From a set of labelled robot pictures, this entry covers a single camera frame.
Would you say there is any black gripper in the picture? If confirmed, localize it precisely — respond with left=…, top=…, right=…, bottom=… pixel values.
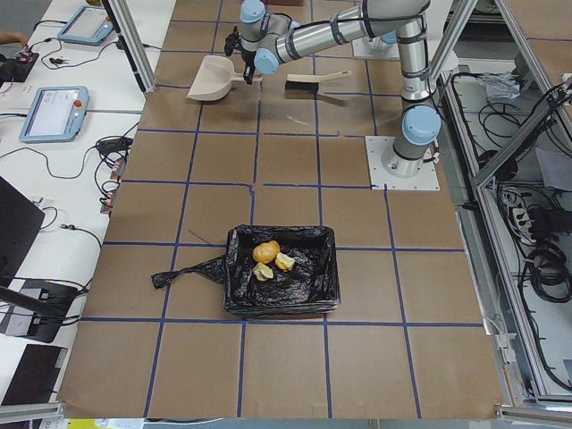
left=224, top=26, right=240, bottom=56
left=241, top=50, right=257, bottom=85

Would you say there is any white plastic dustpan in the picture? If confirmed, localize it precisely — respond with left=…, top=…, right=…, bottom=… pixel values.
left=186, top=55, right=245, bottom=101

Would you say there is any white handled brush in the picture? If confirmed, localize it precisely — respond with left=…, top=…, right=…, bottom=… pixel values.
left=284, top=71, right=352, bottom=92

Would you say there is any brown potato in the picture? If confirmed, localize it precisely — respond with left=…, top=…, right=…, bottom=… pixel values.
left=252, top=240, right=281, bottom=264

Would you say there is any yellow orange food piece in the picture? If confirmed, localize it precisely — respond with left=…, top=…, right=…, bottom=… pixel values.
left=274, top=252, right=296, bottom=272

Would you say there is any pale green food piece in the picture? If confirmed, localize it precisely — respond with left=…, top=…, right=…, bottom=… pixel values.
left=253, top=263, right=274, bottom=282

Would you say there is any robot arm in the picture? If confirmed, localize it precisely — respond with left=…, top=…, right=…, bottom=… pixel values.
left=223, top=25, right=397, bottom=56
left=224, top=1, right=442, bottom=179

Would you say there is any black lined trash bin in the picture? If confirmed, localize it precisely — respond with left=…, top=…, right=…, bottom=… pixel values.
left=151, top=225, right=341, bottom=317

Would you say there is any upper teach pendant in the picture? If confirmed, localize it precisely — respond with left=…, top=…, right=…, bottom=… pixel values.
left=57, top=5, right=114, bottom=46

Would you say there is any teach pendant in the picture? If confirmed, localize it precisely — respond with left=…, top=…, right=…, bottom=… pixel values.
left=57, top=5, right=114, bottom=46
left=19, top=86, right=90, bottom=144

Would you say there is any lower teach pendant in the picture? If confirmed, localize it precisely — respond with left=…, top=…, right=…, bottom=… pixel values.
left=19, top=86, right=90, bottom=144

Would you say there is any person at desk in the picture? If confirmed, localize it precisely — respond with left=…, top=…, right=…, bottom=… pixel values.
left=0, top=30, right=29, bottom=46

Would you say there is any black laptop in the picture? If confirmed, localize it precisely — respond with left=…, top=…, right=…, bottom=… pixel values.
left=1, top=179, right=80, bottom=343

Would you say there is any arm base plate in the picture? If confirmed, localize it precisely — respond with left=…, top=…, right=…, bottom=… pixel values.
left=365, top=136, right=440, bottom=191
left=352, top=38, right=400, bottom=62

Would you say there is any aluminium frame post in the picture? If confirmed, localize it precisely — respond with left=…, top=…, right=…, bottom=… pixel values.
left=102, top=0, right=156, bottom=95

